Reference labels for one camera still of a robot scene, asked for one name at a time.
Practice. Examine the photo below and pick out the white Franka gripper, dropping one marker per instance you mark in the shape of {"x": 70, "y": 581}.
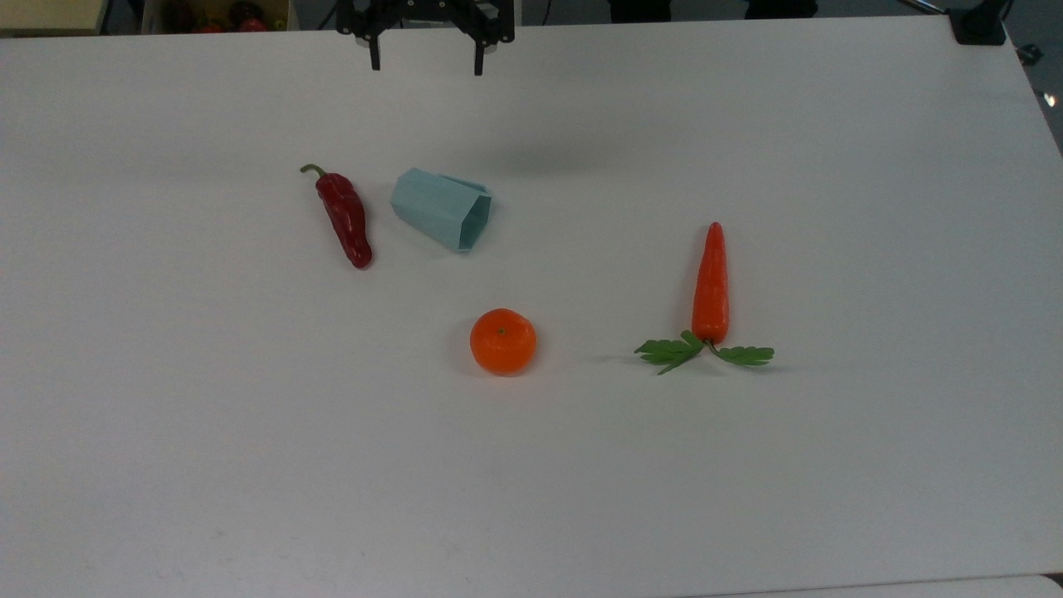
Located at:
{"x": 423, "y": 15}

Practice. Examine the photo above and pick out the dark red chili pepper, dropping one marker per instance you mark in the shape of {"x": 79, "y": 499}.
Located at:
{"x": 347, "y": 218}

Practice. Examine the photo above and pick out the box with toy fruit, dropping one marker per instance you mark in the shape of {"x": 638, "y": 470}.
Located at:
{"x": 217, "y": 15}

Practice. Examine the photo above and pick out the orange mandarin fruit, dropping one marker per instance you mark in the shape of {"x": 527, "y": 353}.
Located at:
{"x": 502, "y": 341}

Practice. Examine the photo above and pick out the orange carrot with green leaves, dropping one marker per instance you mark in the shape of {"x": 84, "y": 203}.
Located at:
{"x": 711, "y": 291}

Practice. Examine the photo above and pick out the light wooden board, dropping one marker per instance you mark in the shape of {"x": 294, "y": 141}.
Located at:
{"x": 50, "y": 15}

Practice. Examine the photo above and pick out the black table clamp mount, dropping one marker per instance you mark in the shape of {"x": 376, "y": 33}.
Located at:
{"x": 978, "y": 23}

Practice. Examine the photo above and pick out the small black bracket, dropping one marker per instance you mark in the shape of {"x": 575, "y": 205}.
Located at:
{"x": 1030, "y": 55}

